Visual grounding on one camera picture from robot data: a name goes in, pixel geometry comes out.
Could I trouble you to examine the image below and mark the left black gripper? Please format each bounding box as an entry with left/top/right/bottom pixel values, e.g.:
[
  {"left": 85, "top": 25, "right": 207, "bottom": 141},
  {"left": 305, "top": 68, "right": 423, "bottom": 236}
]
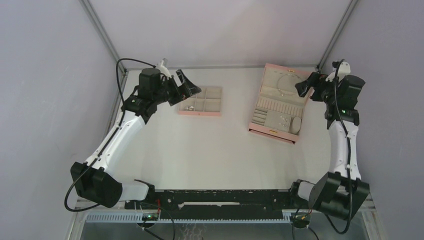
[{"left": 152, "top": 70, "right": 201, "bottom": 106}]

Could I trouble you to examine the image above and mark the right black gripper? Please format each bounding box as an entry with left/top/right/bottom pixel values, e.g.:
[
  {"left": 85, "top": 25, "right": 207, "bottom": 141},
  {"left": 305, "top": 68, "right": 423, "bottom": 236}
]
[{"left": 294, "top": 71, "right": 344, "bottom": 105}]

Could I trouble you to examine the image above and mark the pink compartment tray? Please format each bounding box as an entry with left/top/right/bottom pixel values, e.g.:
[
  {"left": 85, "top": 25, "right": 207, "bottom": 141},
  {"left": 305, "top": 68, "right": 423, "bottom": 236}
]
[{"left": 178, "top": 86, "right": 223, "bottom": 117}]

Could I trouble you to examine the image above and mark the pink jewelry box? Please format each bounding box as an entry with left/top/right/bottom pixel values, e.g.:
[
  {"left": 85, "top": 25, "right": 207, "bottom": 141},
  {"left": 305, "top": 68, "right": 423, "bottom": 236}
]
[{"left": 248, "top": 63, "right": 315, "bottom": 145}]

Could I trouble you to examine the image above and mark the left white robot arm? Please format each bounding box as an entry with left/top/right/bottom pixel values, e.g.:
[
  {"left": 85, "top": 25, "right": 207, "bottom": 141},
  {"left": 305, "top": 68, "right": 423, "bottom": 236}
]
[{"left": 70, "top": 67, "right": 202, "bottom": 209}]

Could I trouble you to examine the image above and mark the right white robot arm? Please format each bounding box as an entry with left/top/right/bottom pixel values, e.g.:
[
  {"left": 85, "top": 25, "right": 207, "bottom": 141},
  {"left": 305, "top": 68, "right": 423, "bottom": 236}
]
[{"left": 289, "top": 72, "right": 370, "bottom": 221}]

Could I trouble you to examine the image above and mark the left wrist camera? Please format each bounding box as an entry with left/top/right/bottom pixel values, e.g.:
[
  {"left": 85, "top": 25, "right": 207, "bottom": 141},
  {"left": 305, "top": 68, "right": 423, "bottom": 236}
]
[{"left": 155, "top": 58, "right": 172, "bottom": 78}]

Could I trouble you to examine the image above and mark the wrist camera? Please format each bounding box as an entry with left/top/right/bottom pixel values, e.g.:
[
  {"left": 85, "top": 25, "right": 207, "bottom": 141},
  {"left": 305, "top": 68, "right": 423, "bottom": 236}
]
[
  {"left": 325, "top": 60, "right": 351, "bottom": 82},
  {"left": 155, "top": 58, "right": 172, "bottom": 78}
]

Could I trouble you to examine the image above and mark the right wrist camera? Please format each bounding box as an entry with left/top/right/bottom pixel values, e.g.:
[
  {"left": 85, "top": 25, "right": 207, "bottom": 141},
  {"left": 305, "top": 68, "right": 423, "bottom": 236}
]
[{"left": 325, "top": 60, "right": 351, "bottom": 82}]

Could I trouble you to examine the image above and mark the black mounting rail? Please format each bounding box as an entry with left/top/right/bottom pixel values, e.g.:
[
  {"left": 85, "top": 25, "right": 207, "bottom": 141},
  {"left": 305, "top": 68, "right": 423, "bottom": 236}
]
[{"left": 124, "top": 189, "right": 308, "bottom": 218}]

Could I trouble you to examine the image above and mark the white slotted cable duct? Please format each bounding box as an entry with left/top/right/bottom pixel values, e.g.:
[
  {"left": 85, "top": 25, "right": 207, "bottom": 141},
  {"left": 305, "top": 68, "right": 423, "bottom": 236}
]
[{"left": 85, "top": 212, "right": 292, "bottom": 224}]

